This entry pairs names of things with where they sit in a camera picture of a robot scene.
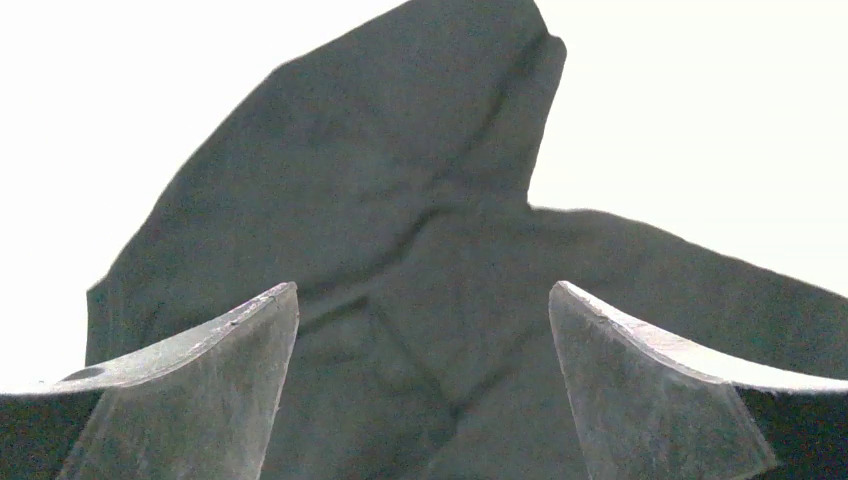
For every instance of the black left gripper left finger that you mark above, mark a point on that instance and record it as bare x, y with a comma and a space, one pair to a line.
198, 405

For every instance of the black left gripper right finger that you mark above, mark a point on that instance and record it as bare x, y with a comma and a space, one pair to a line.
650, 404

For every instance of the black t shirt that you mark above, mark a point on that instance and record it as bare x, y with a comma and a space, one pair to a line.
385, 175

